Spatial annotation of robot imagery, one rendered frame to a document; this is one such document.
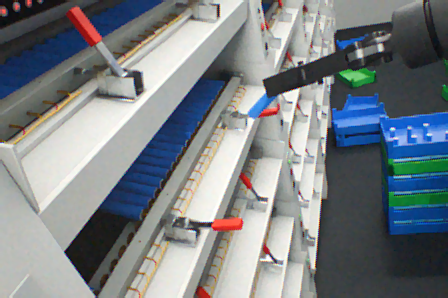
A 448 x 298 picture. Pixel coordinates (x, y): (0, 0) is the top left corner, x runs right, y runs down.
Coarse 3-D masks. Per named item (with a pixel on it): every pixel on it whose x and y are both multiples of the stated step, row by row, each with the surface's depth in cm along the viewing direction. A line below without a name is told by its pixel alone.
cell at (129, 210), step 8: (104, 200) 47; (112, 200) 47; (104, 208) 46; (112, 208) 46; (120, 208) 46; (128, 208) 46; (136, 208) 46; (144, 208) 46; (120, 216) 46; (128, 216) 46; (136, 216) 45
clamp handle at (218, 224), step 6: (186, 222) 42; (198, 222) 43; (204, 222) 43; (210, 222) 42; (216, 222) 42; (222, 222) 41; (228, 222) 41; (234, 222) 41; (240, 222) 40; (186, 228) 43; (192, 228) 43; (198, 228) 42; (204, 228) 42; (210, 228) 42; (216, 228) 41; (222, 228) 41; (228, 228) 41; (234, 228) 41; (240, 228) 40
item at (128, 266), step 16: (240, 80) 77; (224, 96) 70; (224, 112) 68; (208, 128) 60; (192, 144) 57; (192, 160) 53; (176, 176) 50; (176, 192) 48; (160, 208) 45; (176, 208) 47; (144, 224) 43; (144, 240) 41; (128, 256) 39; (144, 256) 41; (160, 256) 41; (112, 272) 37; (128, 272) 37; (112, 288) 36; (128, 288) 37; (144, 288) 38
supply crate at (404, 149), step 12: (384, 120) 144; (396, 120) 145; (408, 120) 143; (420, 120) 142; (432, 120) 141; (444, 120) 141; (384, 132) 147; (396, 132) 145; (420, 132) 141; (432, 132) 139; (444, 132) 137; (384, 144) 139; (408, 144) 128; (420, 144) 127; (432, 144) 126; (444, 144) 125; (396, 156) 132; (408, 156) 131
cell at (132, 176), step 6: (126, 174) 51; (132, 174) 51; (138, 174) 51; (144, 174) 51; (132, 180) 51; (138, 180) 51; (144, 180) 50; (150, 180) 50; (156, 180) 50; (162, 180) 51; (156, 186) 50
